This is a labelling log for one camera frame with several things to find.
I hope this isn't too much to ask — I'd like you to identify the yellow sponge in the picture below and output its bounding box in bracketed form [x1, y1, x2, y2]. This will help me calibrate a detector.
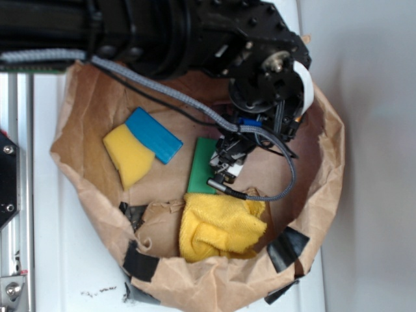
[103, 124, 155, 191]

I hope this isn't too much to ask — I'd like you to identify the yellow cloth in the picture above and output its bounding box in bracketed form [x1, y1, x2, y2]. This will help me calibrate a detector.
[179, 193, 267, 263]

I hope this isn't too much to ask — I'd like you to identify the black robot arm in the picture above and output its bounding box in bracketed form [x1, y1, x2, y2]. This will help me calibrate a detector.
[1, 1, 313, 177]

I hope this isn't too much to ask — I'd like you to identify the brown paper bag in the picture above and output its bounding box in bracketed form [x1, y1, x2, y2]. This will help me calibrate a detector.
[51, 64, 345, 311]

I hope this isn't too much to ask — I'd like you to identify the aluminium frame rail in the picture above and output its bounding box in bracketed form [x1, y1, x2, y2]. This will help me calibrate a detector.
[1, 73, 35, 311]

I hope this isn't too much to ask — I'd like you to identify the grey braided cable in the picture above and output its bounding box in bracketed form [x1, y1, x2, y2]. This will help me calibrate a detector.
[0, 48, 298, 202]

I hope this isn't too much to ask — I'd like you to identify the blue block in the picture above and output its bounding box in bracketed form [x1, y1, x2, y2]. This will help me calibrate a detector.
[125, 107, 183, 164]

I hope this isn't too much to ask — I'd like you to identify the white flat ribbon cable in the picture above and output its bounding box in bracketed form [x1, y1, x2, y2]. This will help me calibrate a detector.
[292, 60, 315, 115]

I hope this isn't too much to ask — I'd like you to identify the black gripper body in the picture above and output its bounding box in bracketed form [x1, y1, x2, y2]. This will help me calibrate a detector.
[207, 97, 304, 184]

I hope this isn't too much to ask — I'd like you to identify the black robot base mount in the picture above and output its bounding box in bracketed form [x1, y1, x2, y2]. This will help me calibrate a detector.
[0, 130, 19, 230]

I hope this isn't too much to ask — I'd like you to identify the green block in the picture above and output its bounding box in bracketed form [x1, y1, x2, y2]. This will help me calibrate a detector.
[187, 137, 216, 194]

